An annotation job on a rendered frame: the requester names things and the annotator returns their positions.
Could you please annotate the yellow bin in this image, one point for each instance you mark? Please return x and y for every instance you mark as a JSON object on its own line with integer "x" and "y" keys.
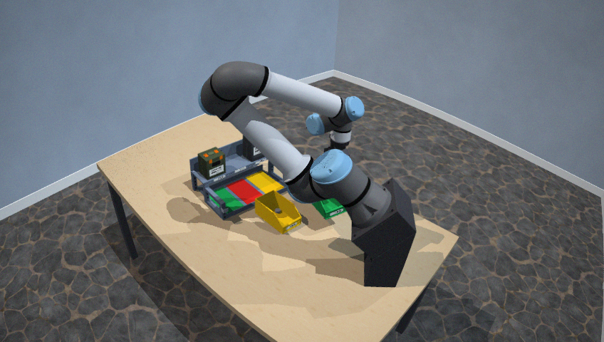
{"x": 284, "y": 221}

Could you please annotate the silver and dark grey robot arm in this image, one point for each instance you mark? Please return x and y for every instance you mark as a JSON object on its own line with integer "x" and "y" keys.
{"x": 333, "y": 174}

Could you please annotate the grey metal shelf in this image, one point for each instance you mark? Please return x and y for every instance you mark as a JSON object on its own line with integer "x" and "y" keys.
{"x": 241, "y": 184}

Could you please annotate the green bin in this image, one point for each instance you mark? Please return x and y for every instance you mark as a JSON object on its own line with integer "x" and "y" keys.
{"x": 329, "y": 208}

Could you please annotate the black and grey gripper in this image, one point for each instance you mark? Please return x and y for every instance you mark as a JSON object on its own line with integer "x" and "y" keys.
{"x": 333, "y": 144}

